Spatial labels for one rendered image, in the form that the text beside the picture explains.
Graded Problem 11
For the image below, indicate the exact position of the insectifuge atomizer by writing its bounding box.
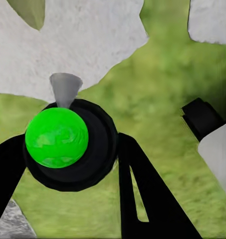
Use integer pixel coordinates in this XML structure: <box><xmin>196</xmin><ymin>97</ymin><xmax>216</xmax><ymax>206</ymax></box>
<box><xmin>23</xmin><ymin>73</ymin><xmax>119</xmax><ymax>192</ymax></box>

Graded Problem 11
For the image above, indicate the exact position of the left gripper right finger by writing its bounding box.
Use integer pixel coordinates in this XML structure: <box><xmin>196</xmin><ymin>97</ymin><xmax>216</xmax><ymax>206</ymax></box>
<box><xmin>117</xmin><ymin>132</ymin><xmax>201</xmax><ymax>239</ymax></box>

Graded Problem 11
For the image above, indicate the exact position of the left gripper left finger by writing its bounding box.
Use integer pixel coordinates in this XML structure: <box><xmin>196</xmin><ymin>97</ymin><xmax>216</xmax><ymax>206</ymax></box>
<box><xmin>0</xmin><ymin>134</ymin><xmax>27</xmax><ymax>218</ymax></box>

